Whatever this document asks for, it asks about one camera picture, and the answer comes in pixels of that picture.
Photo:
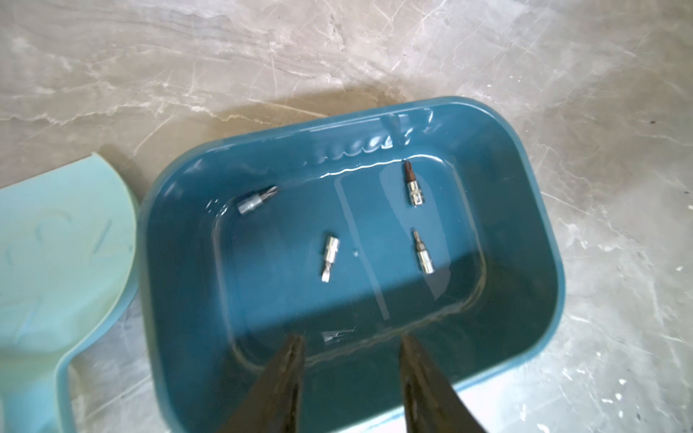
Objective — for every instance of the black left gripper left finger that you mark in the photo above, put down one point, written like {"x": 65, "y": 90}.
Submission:
{"x": 274, "y": 402}

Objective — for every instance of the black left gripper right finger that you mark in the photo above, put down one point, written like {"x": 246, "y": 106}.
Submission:
{"x": 430, "y": 402}

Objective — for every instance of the chrome bit slim tip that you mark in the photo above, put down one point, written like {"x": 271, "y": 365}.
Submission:
{"x": 423, "y": 255}

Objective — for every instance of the chrome blade bit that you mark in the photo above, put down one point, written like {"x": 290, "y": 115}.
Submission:
{"x": 329, "y": 257}

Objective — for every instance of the chrome bit fluted tip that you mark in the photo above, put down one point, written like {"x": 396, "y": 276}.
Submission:
{"x": 253, "y": 202}

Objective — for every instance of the chrome bit with brown tip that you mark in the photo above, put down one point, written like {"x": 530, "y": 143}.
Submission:
{"x": 413, "y": 187}

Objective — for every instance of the teal plastic storage box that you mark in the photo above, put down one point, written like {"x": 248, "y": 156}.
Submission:
{"x": 222, "y": 291}

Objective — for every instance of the light blue dustpan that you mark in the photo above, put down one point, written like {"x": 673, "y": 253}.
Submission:
{"x": 68, "y": 272}

